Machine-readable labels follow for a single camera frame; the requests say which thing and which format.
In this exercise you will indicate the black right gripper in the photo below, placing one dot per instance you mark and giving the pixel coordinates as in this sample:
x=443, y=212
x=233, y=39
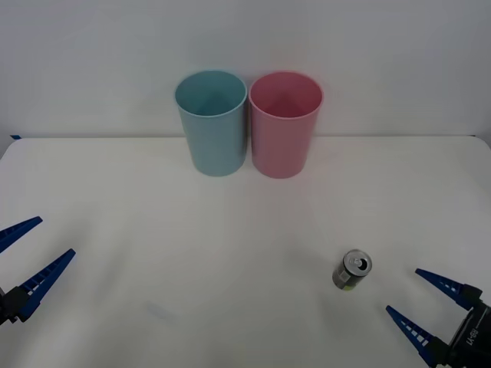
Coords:
x=473, y=337

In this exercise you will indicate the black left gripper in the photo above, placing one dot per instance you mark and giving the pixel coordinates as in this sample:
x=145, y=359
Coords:
x=1, y=306

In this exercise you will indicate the black drink can yellow-green label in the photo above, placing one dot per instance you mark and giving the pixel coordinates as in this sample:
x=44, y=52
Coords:
x=347, y=276

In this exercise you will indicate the pale blue plastic bin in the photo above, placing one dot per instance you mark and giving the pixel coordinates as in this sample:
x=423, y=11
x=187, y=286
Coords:
x=215, y=142

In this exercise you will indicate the pink plastic bin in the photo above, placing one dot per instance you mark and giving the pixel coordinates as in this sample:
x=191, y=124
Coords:
x=282, y=149

